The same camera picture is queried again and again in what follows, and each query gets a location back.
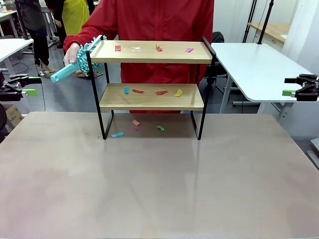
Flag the wooden top desk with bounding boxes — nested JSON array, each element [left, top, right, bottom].
[[248, 21, 292, 44]]

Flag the white curtain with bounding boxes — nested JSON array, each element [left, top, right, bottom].
[[283, 0, 319, 73]]

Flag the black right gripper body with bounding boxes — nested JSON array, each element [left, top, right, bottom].
[[295, 81, 319, 102]]

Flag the black tripod stand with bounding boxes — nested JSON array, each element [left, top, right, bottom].
[[256, 0, 275, 45]]

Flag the person's right forearm red sleeve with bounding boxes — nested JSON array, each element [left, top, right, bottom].
[[63, 23, 105, 52]]

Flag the black office chair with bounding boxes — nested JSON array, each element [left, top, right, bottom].
[[199, 31, 240, 105]]

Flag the person in yellow apron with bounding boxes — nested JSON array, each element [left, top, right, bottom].
[[53, 0, 103, 81]]

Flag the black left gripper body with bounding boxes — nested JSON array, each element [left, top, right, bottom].
[[0, 80, 23, 102]]

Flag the person in dark clothes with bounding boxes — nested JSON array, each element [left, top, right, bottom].
[[21, 0, 50, 73]]

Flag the teal microfiber duster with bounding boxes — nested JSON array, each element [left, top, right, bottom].
[[50, 34, 108, 84]]

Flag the person's right hand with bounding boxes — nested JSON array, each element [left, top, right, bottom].
[[63, 42, 83, 66]]

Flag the beige floor mat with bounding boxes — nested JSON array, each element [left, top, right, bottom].
[[37, 69, 57, 80]]

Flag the cardboard box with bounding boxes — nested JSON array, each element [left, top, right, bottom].
[[0, 104, 24, 132]]

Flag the person in red jacket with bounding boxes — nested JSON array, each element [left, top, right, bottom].
[[82, 0, 215, 114]]

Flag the white rectangular desk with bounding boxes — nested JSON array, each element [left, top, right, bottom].
[[0, 37, 34, 75]]

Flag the white lab bench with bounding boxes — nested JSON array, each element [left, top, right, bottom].
[[0, 7, 19, 38]]

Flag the white rounded side table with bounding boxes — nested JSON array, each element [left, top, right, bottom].
[[208, 42, 319, 120]]

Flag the two-tier wooden black-frame shelf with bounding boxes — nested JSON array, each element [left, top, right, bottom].
[[86, 34, 217, 140]]

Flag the black metal rod stand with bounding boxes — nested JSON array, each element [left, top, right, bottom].
[[243, 0, 259, 43]]

